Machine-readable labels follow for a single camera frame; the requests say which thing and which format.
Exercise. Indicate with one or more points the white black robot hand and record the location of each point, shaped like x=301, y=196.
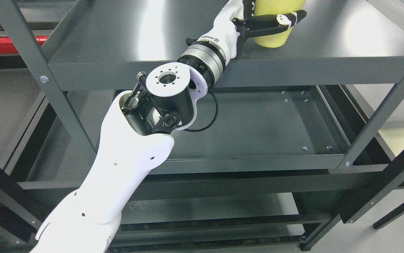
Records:
x=233, y=25

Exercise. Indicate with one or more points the yellow plastic cup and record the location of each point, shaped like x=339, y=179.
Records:
x=278, y=18

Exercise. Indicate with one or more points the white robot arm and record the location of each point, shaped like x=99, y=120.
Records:
x=135, y=138

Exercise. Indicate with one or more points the grey metal shelf unit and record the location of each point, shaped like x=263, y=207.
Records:
x=342, y=55

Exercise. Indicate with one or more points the black metal shelf rack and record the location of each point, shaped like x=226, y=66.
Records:
x=12, y=182

